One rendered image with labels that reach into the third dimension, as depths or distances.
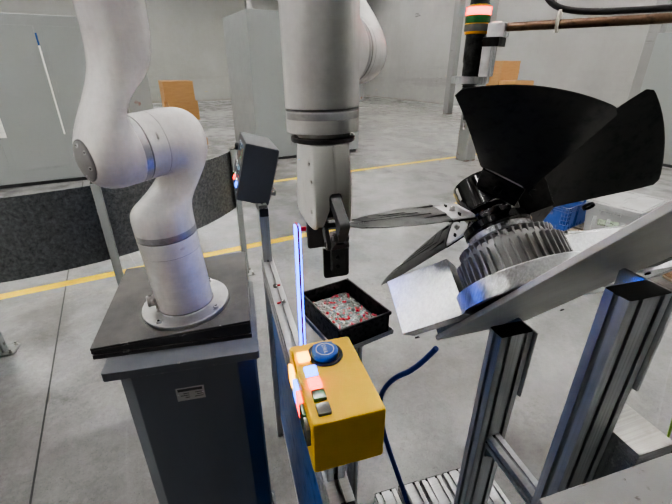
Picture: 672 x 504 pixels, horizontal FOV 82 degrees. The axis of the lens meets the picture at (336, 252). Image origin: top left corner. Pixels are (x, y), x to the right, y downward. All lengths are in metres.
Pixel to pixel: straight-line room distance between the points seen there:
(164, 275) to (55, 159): 5.88
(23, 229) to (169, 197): 1.53
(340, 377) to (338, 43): 0.42
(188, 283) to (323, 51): 0.59
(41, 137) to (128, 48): 5.94
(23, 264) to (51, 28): 4.58
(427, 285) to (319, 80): 0.59
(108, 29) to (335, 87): 0.41
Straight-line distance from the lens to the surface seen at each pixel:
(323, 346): 0.62
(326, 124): 0.44
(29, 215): 2.29
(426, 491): 1.69
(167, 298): 0.90
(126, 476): 1.97
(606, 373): 0.82
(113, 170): 0.76
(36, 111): 6.63
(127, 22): 0.75
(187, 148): 0.81
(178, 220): 0.82
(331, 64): 0.43
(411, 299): 0.91
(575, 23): 0.81
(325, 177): 0.44
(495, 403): 1.14
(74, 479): 2.06
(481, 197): 0.90
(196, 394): 0.95
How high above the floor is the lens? 1.47
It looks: 25 degrees down
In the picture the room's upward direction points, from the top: straight up
